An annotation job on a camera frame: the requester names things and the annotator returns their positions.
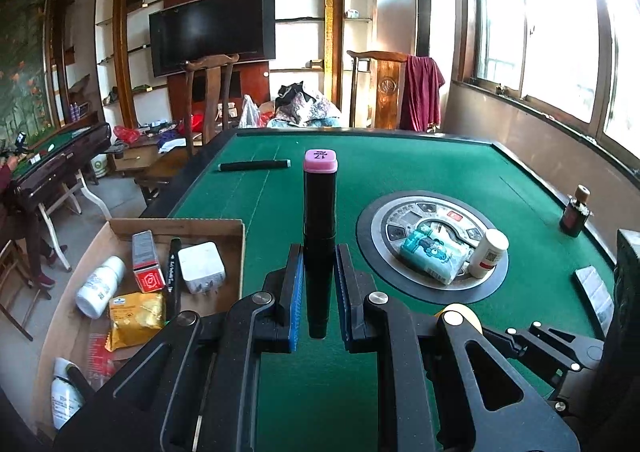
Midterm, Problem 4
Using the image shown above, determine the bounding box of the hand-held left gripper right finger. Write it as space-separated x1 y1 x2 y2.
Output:
336 244 581 452

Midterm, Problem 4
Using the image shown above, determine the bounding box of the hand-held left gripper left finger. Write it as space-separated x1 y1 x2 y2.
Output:
52 243 305 452

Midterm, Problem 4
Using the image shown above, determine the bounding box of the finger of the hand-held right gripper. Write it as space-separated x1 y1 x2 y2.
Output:
505 326 587 385
530 320 608 358

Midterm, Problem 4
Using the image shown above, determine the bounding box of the black marker with pink cap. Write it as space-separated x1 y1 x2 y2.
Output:
302 148 339 339

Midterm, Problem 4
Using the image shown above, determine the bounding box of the white charger plug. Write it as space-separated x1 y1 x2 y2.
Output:
177 241 226 296

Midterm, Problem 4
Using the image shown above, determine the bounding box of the cardboard box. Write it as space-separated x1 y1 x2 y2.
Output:
32 217 246 439

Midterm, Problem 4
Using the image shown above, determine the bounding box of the thin black pen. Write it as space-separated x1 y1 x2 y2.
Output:
166 237 182 321

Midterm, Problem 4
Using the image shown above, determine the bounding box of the grey and red box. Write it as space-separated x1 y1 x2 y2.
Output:
131 230 166 294

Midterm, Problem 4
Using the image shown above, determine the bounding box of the white bottle with green label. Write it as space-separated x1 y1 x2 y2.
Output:
75 255 127 319

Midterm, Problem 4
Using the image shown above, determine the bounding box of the round table control panel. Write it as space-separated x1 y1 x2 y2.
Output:
356 190 510 305

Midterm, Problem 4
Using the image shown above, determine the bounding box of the yellow tape roll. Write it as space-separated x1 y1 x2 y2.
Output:
434 303 484 334

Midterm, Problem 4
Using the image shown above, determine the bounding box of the teal tissue packet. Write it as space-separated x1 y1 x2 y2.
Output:
401 224 471 286

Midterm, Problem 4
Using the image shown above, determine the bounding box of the small white pill bottle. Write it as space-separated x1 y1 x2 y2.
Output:
468 228 510 279

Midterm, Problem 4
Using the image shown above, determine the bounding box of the dark bottle with cork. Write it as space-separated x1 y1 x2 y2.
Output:
559 184 592 238

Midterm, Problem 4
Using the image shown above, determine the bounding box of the black stick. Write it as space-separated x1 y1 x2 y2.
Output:
218 159 292 173

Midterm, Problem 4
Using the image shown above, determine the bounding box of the yellow snack packet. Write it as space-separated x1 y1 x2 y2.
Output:
107 291 167 352

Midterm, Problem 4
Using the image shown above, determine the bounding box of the green felt mahjong table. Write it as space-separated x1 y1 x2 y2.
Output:
137 127 623 452

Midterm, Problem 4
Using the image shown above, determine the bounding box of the white plastic bag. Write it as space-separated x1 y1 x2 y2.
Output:
238 94 262 129

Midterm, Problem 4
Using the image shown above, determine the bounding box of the pile of clothes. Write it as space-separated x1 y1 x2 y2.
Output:
267 82 342 129

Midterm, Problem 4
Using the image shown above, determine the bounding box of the red snack packet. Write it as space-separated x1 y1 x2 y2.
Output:
87 332 132 384

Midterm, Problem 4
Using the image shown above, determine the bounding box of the carved wooden armchair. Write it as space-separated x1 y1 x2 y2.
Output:
346 50 408 131

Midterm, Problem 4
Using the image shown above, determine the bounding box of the low wooden table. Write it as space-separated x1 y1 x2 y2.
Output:
107 124 193 174

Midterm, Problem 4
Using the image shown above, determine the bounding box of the brown wooden chair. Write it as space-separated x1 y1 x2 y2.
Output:
135 53 241 207

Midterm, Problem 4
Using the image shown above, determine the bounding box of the dark red cloth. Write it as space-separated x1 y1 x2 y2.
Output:
400 54 446 133

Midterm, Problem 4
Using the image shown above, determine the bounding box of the white spray bottle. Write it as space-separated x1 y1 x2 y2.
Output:
50 357 96 431

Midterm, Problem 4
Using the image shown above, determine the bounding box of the dark mahjong table with legs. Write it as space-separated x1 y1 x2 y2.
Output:
10 122 113 245

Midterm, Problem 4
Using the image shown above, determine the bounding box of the wooden folding chair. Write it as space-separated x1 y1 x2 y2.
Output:
0 239 52 343

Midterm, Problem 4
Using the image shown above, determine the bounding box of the black flat screen television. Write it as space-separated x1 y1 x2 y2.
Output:
149 0 277 78

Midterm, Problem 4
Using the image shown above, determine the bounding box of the white standing air conditioner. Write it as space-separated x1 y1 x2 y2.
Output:
411 0 458 59

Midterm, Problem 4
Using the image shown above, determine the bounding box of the large window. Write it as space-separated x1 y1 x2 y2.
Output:
465 0 640 159

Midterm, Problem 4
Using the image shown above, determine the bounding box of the floral wall painting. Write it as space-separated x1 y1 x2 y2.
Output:
0 0 57 144

